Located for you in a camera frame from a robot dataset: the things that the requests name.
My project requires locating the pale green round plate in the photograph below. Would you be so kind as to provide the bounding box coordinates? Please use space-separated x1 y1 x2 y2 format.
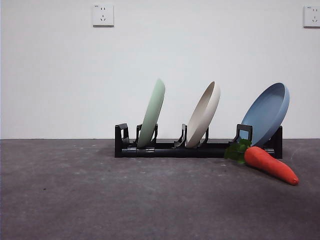
136 78 166 149

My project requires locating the blue round plate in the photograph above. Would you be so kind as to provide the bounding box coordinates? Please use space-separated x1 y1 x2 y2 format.
240 82 291 149

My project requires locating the orange carrot with green leaves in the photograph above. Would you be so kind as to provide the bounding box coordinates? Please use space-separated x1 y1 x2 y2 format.
223 138 300 186

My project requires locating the black plate rack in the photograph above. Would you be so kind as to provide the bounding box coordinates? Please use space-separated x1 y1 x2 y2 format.
114 122 284 159

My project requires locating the beige round plate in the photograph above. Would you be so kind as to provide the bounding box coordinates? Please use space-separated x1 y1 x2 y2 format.
185 80 222 149

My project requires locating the white wall socket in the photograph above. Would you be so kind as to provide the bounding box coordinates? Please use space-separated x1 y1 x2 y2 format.
92 3 115 28
302 4 320 29

